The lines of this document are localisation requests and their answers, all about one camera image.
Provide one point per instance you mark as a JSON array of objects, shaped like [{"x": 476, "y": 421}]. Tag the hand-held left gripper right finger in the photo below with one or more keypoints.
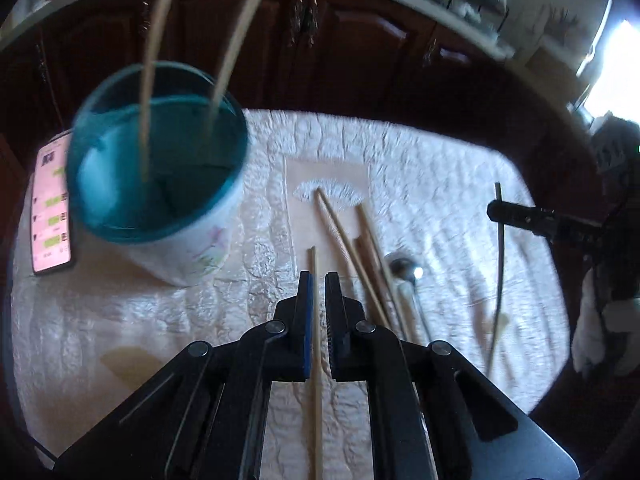
[{"x": 331, "y": 330}]

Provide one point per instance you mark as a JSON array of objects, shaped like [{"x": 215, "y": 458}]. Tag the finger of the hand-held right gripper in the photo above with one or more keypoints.
[{"x": 520, "y": 217}]

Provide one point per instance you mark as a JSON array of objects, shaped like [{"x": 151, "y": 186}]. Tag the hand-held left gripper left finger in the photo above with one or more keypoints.
[{"x": 308, "y": 330}]

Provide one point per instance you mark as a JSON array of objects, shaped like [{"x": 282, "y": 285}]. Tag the wooden chopstick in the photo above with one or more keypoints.
[
  {"x": 367, "y": 266},
  {"x": 240, "y": 30},
  {"x": 152, "y": 50},
  {"x": 500, "y": 270},
  {"x": 350, "y": 255},
  {"x": 368, "y": 230}
]

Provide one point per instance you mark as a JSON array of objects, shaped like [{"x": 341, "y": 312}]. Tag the metal spoon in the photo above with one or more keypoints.
[{"x": 402, "y": 267}]

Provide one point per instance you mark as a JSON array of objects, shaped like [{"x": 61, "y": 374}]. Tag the teal and white utensil holder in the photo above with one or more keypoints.
[{"x": 200, "y": 252}]

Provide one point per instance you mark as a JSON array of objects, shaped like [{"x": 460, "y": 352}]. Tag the person's right hand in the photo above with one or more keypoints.
[{"x": 590, "y": 340}]

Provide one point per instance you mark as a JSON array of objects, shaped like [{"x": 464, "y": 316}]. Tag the white quilted tablecloth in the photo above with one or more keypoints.
[{"x": 150, "y": 320}]

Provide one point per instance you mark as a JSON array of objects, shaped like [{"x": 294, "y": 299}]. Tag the bright window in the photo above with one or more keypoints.
[{"x": 615, "y": 75}]

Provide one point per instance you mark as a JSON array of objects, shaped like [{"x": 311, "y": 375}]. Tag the black smartphone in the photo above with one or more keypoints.
[{"x": 50, "y": 210}]

